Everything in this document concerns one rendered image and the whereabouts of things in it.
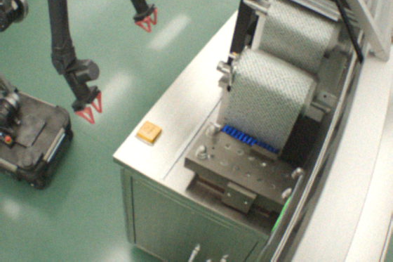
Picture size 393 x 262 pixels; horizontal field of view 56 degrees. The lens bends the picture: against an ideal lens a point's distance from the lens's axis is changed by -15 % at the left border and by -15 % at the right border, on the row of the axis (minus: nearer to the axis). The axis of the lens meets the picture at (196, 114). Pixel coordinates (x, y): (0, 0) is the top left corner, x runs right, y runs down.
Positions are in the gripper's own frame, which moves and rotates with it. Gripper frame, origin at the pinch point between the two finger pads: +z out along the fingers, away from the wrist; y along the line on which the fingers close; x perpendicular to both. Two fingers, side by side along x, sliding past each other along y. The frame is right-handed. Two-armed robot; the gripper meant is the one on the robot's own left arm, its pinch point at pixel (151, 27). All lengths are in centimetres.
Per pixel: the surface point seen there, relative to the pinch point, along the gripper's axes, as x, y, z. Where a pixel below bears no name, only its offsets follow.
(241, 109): -45, -38, 16
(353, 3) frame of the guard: -92, -55, -29
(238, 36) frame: -37.3, -2.0, 9.8
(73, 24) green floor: 150, 103, 35
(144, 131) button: -8.1, -43.6, 18.7
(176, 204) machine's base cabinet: -19, -61, 39
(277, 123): -57, -40, 21
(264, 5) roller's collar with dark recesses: -54, -7, -5
